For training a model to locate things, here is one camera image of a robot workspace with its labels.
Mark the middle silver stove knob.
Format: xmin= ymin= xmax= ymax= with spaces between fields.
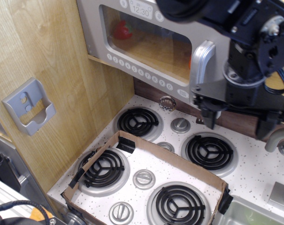
xmin=133 ymin=169 xmax=156 ymax=190

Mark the hanging small spatula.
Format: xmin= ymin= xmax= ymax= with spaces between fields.
xmin=196 ymin=117 xmax=204 ymax=125

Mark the silver sink basin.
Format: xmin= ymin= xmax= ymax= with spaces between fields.
xmin=212 ymin=196 xmax=284 ymax=225

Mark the silver microwave door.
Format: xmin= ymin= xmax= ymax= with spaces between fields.
xmin=77 ymin=0 xmax=230 ymax=104

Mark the front left black burner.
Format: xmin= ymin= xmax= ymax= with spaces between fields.
xmin=83 ymin=150 xmax=126 ymax=188

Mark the back left black burner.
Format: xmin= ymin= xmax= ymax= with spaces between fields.
xmin=117 ymin=108 xmax=159 ymax=137

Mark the back right black burner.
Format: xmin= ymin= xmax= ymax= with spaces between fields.
xmin=184 ymin=135 xmax=234 ymax=171

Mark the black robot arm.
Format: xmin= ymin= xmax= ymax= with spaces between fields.
xmin=157 ymin=0 xmax=284 ymax=140

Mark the brown cardboard frame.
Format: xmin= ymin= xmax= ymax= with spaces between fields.
xmin=62 ymin=131 xmax=233 ymax=225

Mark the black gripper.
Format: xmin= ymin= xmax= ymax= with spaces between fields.
xmin=190 ymin=77 xmax=284 ymax=140

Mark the red toy pepper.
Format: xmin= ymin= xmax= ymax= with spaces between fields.
xmin=113 ymin=20 xmax=133 ymax=40

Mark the black cable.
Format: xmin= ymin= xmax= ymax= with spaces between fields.
xmin=0 ymin=200 xmax=50 ymax=225

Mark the grey wall holder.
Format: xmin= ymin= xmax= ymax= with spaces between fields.
xmin=2 ymin=77 xmax=56 ymax=136

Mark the orange toy pepper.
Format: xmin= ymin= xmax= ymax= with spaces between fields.
xmin=189 ymin=56 xmax=192 ymax=69

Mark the grey faucet handle base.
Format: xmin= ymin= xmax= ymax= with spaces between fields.
xmin=268 ymin=182 xmax=284 ymax=211

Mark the back silver stove knob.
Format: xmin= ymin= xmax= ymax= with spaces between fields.
xmin=170 ymin=118 xmax=191 ymax=134

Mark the small centre silver knob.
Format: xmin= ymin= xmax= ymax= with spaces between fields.
xmin=157 ymin=142 xmax=175 ymax=153

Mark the hanging metal strainer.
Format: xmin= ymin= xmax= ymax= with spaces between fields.
xmin=159 ymin=96 xmax=177 ymax=112

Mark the silver faucet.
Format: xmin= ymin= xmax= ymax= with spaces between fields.
xmin=265 ymin=128 xmax=284 ymax=156

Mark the silver oven knob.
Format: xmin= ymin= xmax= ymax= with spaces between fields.
xmin=66 ymin=212 xmax=86 ymax=225

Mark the wooden shelf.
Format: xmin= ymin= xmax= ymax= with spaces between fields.
xmin=87 ymin=54 xmax=284 ymax=125

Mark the silver stove knob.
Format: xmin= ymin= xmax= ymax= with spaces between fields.
xmin=133 ymin=169 xmax=156 ymax=190
xmin=109 ymin=202 xmax=134 ymax=225
xmin=170 ymin=118 xmax=191 ymax=134

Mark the front right black burner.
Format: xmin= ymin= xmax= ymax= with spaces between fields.
xmin=154 ymin=185 xmax=206 ymax=225

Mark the front silver stove knob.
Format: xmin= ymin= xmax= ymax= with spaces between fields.
xmin=109 ymin=202 xmax=134 ymax=225

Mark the black burner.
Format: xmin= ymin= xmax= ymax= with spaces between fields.
xmin=83 ymin=150 xmax=126 ymax=188
xmin=117 ymin=108 xmax=159 ymax=137
xmin=154 ymin=185 xmax=206 ymax=225
xmin=184 ymin=135 xmax=234 ymax=171

